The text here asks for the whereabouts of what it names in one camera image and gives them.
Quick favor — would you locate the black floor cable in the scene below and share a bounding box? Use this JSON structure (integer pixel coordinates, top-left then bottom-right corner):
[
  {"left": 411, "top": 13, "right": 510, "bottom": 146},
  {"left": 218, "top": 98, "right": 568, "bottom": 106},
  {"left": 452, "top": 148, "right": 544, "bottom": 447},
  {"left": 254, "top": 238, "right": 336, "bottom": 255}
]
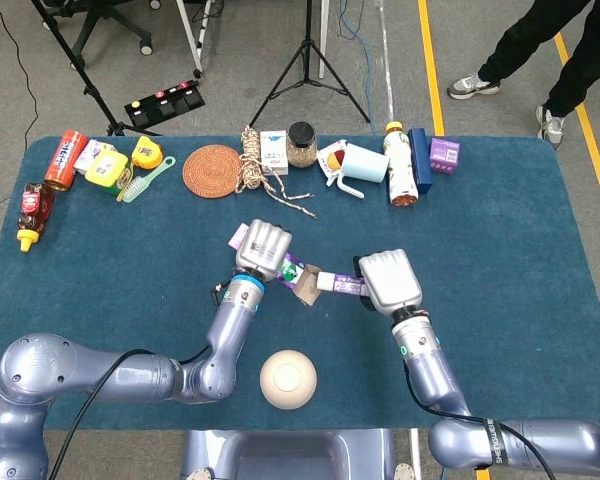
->
[{"left": 0, "top": 0, "right": 41, "bottom": 225}]

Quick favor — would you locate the dark blue box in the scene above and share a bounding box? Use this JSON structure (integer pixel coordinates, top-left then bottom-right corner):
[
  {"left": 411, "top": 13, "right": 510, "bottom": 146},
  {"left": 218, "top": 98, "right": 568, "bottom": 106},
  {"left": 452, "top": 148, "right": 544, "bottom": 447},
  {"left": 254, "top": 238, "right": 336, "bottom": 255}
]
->
[{"left": 407, "top": 127, "right": 435, "bottom": 197}]

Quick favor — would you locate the black office chair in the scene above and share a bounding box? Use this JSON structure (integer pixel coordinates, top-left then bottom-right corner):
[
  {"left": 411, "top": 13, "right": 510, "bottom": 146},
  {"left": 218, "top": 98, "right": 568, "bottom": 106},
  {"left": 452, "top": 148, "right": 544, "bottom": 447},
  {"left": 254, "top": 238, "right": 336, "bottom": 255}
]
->
[{"left": 42, "top": 0, "right": 155, "bottom": 71}]

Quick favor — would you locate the blue floor cable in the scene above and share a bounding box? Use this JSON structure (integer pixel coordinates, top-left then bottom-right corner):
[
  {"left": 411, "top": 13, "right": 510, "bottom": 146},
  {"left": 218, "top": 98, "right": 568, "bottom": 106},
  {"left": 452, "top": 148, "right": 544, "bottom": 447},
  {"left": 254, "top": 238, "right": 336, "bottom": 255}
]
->
[{"left": 337, "top": 0, "right": 379, "bottom": 136}]

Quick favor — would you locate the purple cardboard box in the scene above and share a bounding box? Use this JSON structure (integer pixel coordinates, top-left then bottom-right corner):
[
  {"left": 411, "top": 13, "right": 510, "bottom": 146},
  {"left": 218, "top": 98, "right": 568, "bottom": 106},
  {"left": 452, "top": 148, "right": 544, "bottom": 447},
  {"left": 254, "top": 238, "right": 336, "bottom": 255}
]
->
[{"left": 228, "top": 224, "right": 322, "bottom": 307}]

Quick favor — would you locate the grey white sneaker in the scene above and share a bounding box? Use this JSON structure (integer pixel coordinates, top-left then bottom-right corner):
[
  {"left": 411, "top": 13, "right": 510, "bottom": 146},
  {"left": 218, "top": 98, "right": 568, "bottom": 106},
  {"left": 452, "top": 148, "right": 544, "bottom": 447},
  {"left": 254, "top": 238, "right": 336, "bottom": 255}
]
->
[
  {"left": 446, "top": 71, "right": 504, "bottom": 101},
  {"left": 535, "top": 102, "right": 566, "bottom": 150}
]

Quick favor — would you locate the light green brush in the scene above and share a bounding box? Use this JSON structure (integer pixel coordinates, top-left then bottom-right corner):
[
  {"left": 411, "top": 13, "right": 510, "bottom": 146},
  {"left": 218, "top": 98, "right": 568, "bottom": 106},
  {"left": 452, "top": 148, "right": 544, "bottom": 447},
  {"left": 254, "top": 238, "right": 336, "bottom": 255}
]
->
[{"left": 116, "top": 155, "right": 177, "bottom": 204}]

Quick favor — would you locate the black foot pedal board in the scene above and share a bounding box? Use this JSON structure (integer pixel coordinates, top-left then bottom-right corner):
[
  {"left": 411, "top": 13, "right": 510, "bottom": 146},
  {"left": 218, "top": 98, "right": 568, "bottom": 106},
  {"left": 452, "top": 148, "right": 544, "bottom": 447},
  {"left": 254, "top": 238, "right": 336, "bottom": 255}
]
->
[{"left": 123, "top": 79, "right": 207, "bottom": 129}]

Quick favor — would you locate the white frame leg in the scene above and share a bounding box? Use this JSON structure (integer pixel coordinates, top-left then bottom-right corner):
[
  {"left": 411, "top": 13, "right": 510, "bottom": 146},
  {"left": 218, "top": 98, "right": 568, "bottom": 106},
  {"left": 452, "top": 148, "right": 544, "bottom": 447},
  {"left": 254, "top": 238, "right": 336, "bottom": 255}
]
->
[{"left": 174, "top": 0, "right": 214, "bottom": 79}]

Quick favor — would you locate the black light stand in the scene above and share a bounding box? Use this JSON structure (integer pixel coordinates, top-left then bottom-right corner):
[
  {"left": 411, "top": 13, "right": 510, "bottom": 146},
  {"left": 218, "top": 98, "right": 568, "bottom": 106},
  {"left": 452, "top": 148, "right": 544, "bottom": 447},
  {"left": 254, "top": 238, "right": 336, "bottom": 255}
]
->
[{"left": 29, "top": 0, "right": 164, "bottom": 138}]

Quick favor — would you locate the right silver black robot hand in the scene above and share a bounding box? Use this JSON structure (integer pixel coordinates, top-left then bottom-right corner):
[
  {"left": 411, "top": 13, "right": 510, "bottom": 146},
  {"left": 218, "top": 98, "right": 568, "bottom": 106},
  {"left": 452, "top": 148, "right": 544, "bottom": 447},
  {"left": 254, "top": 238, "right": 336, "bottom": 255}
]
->
[{"left": 352, "top": 248, "right": 424, "bottom": 316}]

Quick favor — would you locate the blue-grey robot torso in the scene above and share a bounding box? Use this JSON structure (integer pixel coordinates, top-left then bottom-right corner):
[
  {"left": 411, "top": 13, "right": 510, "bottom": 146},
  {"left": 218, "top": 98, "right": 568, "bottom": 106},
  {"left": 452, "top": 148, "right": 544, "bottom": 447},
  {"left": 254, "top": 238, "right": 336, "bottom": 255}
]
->
[{"left": 179, "top": 428, "right": 422, "bottom": 480}]

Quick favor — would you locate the yellow tape measure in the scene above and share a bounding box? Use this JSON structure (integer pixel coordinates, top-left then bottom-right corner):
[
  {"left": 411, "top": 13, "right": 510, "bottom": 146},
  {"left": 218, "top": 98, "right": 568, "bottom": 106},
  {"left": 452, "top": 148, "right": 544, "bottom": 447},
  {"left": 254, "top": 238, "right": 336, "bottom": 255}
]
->
[{"left": 130, "top": 135, "right": 164, "bottom": 170}]

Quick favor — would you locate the beige braided rope bundle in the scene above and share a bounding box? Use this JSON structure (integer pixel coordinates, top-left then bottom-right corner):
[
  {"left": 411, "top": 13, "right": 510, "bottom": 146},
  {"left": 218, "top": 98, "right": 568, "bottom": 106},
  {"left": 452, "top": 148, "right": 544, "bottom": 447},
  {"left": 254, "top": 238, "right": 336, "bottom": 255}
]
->
[{"left": 234, "top": 125, "right": 317, "bottom": 219}]

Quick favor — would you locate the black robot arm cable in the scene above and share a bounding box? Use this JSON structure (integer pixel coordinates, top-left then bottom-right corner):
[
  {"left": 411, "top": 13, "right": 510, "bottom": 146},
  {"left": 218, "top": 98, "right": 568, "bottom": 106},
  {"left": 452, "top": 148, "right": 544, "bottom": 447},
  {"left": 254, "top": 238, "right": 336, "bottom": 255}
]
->
[
  {"left": 403, "top": 359, "right": 556, "bottom": 480},
  {"left": 47, "top": 282, "right": 231, "bottom": 480}
]

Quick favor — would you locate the white pink packet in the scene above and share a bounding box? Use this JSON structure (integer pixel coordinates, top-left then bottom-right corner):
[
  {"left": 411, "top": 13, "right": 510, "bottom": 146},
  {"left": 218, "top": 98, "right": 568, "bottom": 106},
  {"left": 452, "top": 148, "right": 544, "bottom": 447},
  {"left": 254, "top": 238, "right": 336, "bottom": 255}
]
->
[{"left": 73, "top": 138, "right": 118, "bottom": 176}]

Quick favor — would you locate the blue felt table mat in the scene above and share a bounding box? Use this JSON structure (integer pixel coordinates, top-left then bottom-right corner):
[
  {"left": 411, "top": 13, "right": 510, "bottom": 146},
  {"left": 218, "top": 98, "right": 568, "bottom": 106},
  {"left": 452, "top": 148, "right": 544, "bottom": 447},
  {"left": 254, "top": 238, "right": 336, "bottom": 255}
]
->
[{"left": 0, "top": 134, "right": 600, "bottom": 432}]

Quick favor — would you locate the yellow lid green container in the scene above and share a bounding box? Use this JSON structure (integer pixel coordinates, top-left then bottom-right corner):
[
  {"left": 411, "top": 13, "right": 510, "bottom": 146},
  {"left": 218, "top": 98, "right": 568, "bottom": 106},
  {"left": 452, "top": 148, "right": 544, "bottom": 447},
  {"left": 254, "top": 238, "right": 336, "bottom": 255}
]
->
[{"left": 84, "top": 149, "right": 134, "bottom": 197}]

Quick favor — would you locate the red chips can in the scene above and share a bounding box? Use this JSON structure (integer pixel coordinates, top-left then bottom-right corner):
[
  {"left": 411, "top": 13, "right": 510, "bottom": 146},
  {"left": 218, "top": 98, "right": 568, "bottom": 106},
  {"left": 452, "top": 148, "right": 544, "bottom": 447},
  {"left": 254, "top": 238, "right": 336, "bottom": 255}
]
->
[{"left": 43, "top": 129, "right": 90, "bottom": 193}]

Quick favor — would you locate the black tripod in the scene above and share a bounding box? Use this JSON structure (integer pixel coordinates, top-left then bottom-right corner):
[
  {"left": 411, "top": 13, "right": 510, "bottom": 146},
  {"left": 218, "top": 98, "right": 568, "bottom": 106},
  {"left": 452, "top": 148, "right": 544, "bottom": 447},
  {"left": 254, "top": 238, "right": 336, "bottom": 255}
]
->
[{"left": 248, "top": 0, "right": 372, "bottom": 129}]

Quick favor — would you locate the person in black trousers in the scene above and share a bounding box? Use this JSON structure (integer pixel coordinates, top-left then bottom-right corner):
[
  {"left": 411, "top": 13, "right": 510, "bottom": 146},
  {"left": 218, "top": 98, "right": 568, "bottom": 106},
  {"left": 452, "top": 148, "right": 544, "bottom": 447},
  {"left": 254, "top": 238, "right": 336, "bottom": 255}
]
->
[{"left": 477, "top": 0, "right": 600, "bottom": 118}]

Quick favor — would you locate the drink bottle yellow cap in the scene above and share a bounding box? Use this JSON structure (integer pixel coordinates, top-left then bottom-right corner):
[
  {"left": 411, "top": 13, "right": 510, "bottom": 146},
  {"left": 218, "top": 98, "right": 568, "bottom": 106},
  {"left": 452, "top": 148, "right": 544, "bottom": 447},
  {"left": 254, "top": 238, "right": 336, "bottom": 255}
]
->
[{"left": 382, "top": 121, "right": 420, "bottom": 207}]

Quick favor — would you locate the black velcro strap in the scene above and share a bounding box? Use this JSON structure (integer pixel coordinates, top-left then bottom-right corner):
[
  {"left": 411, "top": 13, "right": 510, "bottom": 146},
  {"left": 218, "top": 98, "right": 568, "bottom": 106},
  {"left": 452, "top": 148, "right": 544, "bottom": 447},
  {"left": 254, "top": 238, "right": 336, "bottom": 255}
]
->
[{"left": 483, "top": 417, "right": 509, "bottom": 469}]

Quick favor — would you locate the beige upturned bowl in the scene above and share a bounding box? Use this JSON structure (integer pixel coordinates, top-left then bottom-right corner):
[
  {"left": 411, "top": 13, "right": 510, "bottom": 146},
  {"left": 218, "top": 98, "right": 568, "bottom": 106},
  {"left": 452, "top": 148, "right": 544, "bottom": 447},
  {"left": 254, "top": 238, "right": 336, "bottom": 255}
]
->
[{"left": 259, "top": 349, "right": 319, "bottom": 412}]

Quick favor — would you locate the round woven orange coaster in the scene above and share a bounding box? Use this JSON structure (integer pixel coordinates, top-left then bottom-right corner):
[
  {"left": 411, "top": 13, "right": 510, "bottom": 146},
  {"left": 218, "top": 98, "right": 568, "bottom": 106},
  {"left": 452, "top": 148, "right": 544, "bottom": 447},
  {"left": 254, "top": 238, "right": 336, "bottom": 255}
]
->
[{"left": 181, "top": 144, "right": 244, "bottom": 200}]

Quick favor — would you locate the white red snack packet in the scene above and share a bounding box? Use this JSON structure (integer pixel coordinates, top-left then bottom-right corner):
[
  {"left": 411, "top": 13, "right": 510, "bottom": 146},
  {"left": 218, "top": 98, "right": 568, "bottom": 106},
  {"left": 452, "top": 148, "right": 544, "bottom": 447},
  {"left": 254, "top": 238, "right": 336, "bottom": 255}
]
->
[{"left": 316, "top": 140, "right": 349, "bottom": 187}]

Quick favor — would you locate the purple white toothpaste tube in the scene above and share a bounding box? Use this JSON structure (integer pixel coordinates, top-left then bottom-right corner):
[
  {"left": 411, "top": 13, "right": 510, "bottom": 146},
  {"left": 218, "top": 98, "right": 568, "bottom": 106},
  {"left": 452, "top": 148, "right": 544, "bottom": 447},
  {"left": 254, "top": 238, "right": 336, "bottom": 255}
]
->
[{"left": 316, "top": 270, "right": 367, "bottom": 296}]

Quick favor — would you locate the brown syrup bottle yellow cap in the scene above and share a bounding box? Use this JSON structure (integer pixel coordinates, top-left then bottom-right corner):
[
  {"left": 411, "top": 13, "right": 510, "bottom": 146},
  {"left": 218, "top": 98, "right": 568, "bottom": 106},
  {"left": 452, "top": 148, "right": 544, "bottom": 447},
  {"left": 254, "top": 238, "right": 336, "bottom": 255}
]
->
[{"left": 15, "top": 182, "right": 56, "bottom": 254}]

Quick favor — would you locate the white carton with red print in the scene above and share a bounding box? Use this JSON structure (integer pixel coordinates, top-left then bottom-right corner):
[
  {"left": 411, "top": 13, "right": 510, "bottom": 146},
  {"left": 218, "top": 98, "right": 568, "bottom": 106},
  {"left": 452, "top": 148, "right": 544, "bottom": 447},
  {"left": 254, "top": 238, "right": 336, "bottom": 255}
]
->
[{"left": 259, "top": 129, "right": 290, "bottom": 177}]

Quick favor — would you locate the white pole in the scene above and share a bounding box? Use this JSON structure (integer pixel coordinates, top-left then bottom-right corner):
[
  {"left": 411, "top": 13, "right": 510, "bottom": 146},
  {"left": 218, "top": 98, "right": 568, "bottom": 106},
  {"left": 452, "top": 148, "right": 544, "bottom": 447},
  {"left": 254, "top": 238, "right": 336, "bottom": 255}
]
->
[{"left": 318, "top": 0, "right": 330, "bottom": 80}]

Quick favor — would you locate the light blue plastic mug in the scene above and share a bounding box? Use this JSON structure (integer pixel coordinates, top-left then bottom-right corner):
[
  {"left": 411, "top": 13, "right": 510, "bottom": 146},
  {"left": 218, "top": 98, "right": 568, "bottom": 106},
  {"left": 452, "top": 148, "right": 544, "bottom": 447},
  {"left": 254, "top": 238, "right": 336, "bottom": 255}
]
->
[{"left": 335, "top": 141, "right": 391, "bottom": 200}]

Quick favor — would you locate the glass jar black lid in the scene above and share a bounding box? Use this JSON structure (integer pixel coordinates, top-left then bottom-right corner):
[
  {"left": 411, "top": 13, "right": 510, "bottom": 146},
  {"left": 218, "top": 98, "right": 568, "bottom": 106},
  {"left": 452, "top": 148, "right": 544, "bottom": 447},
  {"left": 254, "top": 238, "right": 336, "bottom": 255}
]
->
[{"left": 286, "top": 121, "right": 319, "bottom": 170}]

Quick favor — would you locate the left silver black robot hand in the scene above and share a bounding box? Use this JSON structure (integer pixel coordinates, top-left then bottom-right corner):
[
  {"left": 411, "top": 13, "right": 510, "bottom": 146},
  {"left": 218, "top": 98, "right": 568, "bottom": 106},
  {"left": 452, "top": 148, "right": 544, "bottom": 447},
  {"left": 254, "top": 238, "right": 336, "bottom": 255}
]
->
[{"left": 234, "top": 218, "right": 294, "bottom": 284}]

